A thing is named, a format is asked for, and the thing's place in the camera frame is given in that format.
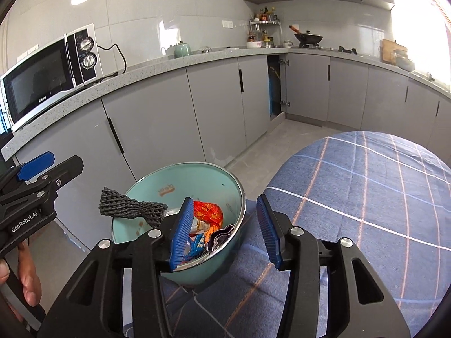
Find black wok with handle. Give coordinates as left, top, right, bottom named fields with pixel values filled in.
left=289, top=25, right=322, bottom=48

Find green ceramic teapot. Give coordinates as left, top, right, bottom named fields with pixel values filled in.
left=174, top=41, right=191, bottom=58

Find white microwave oven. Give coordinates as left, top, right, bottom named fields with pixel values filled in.
left=1, top=24, right=103, bottom=132

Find grey speckled countertop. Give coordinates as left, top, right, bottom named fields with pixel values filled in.
left=1, top=48, right=450, bottom=160

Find metal spice rack with bottles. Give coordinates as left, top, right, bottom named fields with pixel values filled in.
left=247, top=6, right=283, bottom=48

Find black foam fruit net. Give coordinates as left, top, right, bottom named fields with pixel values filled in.
left=99, top=187, right=168, bottom=228

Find grey lower kitchen cabinets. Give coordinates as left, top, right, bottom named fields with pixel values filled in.
left=11, top=54, right=450, bottom=248

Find wooden cutting board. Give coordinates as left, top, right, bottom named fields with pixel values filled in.
left=380, top=38, right=407, bottom=65

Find person's left hand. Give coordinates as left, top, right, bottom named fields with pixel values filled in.
left=0, top=241, right=42, bottom=323

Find blue plaid tablecloth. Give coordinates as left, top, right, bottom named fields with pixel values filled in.
left=162, top=131, right=450, bottom=337

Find white bowl by rack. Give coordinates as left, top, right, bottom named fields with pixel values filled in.
left=246, top=41, right=263, bottom=49

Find red orange blue snack wrapper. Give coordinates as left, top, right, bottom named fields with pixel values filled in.
left=183, top=200, right=224, bottom=263

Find grey cooking pot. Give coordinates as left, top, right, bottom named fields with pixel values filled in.
left=394, top=50, right=415, bottom=72

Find dark patterned wrapper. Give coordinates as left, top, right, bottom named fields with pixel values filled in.
left=206, top=224, right=235, bottom=253

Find black microwave power cable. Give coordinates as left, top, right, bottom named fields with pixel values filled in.
left=96, top=43, right=128, bottom=78

